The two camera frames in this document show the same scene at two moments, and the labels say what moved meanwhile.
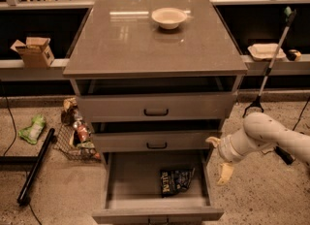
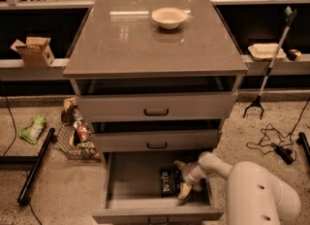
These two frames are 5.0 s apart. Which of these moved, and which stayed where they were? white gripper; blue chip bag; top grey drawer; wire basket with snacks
Moved: white gripper
Stayed: wire basket with snacks; top grey drawer; blue chip bag
